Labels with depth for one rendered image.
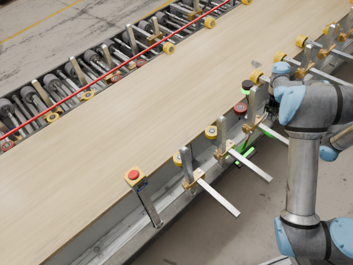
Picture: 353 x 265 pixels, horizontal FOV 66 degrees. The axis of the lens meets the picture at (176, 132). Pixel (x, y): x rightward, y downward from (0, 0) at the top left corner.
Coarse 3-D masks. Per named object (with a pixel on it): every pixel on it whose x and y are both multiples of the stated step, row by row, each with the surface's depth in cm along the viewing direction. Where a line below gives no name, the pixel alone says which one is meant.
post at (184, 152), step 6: (180, 150) 124; (186, 150) 123; (180, 156) 128; (186, 156) 126; (186, 162) 129; (186, 168) 132; (186, 174) 138; (192, 174) 140; (186, 180) 145; (192, 180) 144; (192, 192) 153
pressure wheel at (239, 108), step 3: (234, 105) 167; (237, 105) 167; (240, 105) 167; (243, 105) 166; (234, 108) 165; (237, 108) 165; (240, 108) 165; (243, 108) 165; (246, 108) 164; (234, 111) 167; (237, 111) 164; (240, 111) 163; (243, 111) 163; (246, 111) 166; (237, 114) 166; (240, 114) 165; (243, 114) 165
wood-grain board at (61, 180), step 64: (256, 0) 245; (320, 0) 231; (192, 64) 199; (64, 128) 175; (128, 128) 167; (192, 128) 161; (0, 192) 150; (64, 192) 145; (128, 192) 140; (0, 256) 127
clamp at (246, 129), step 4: (256, 116) 164; (260, 116) 164; (256, 120) 162; (260, 120) 162; (244, 124) 162; (256, 124) 161; (244, 128) 160; (248, 128) 160; (252, 128) 160; (244, 132) 163; (248, 132) 160
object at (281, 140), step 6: (246, 114) 167; (258, 126) 160; (264, 126) 160; (264, 132) 160; (270, 132) 156; (276, 132) 156; (276, 138) 154; (282, 138) 153; (282, 144) 153; (288, 144) 150
